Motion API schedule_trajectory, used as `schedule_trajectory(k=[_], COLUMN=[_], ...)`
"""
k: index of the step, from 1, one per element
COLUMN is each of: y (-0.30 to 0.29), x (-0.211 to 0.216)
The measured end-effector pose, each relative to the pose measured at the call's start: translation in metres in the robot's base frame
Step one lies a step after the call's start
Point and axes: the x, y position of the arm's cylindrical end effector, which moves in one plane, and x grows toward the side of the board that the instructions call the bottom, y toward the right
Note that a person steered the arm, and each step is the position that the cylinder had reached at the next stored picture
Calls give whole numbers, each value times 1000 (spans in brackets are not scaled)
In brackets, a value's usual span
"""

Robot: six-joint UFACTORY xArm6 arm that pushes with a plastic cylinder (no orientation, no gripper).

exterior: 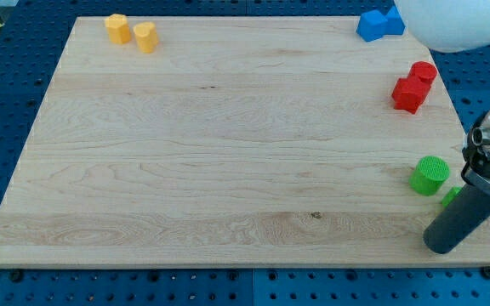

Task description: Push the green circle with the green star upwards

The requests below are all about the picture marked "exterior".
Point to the green star block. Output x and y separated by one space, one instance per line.
450 195

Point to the red star block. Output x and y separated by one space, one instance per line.
409 94

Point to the blue cube block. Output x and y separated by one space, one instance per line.
372 25

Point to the red cylinder block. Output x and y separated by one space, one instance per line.
424 71

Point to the wooden board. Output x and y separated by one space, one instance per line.
237 143

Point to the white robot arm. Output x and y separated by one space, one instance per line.
450 27

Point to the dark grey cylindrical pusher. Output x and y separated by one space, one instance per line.
468 209

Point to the green cylinder block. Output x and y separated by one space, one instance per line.
430 173

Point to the yellow hexagon block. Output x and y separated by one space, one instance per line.
117 28

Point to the blue pointed block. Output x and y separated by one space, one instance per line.
395 25

